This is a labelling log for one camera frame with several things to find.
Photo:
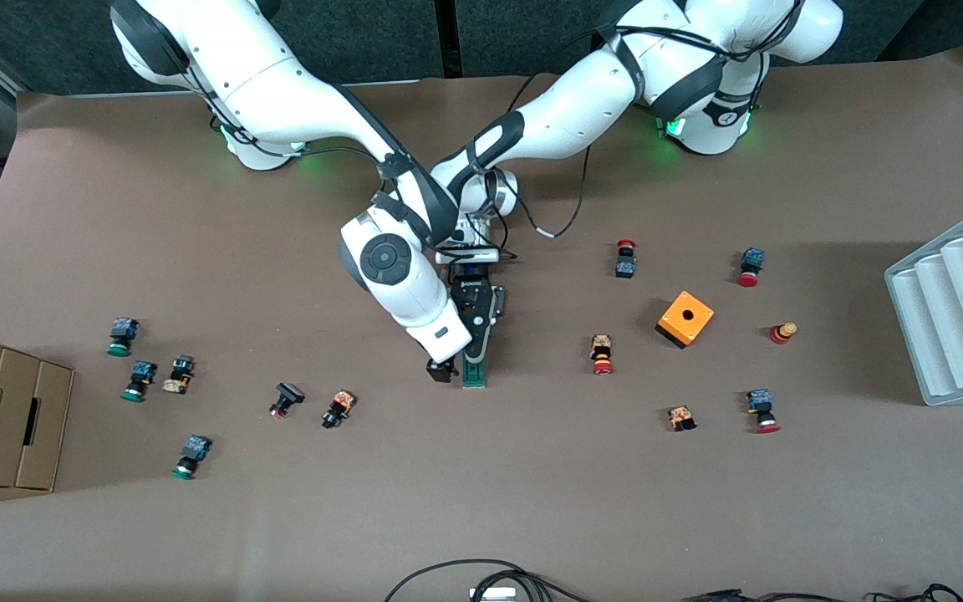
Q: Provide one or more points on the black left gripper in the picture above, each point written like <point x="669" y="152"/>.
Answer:
<point x="476" y="303"/>

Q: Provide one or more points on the green load switch base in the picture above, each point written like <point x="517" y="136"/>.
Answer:
<point x="475" y="376"/>

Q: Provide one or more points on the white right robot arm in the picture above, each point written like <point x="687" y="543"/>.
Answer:
<point x="281" y="92"/>

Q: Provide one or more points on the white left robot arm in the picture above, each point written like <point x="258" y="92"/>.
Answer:
<point x="582" y="117"/>

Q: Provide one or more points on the red emergency stop orange block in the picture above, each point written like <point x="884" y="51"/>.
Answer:
<point x="601" y="347"/>

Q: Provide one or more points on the brown paper table cover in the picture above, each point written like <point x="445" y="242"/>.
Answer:
<point x="532" y="485"/>

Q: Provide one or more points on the red mushroom button blue block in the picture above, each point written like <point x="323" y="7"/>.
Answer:
<point x="759" y="403"/>
<point x="751" y="261"/>
<point x="625" y="267"/>

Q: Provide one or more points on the orange button box with hole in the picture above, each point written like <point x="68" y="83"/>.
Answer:
<point x="695" y="326"/>

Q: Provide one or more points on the small white device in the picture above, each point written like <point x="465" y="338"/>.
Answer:
<point x="492" y="594"/>

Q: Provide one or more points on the orange white contact block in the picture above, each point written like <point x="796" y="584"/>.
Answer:
<point x="681" y="417"/>

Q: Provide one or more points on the green mushroom button blue block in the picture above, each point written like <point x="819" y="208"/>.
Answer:
<point x="124" y="328"/>
<point x="195" y="449"/>
<point x="141" y="374"/>

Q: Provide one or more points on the red yellow button head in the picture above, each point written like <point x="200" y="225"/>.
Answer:
<point x="781" y="334"/>

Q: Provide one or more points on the brown cardboard box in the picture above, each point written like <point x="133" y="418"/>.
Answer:
<point x="5" y="418"/>

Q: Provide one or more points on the grey tray with white ridges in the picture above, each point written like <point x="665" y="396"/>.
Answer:
<point x="950" y="318"/>

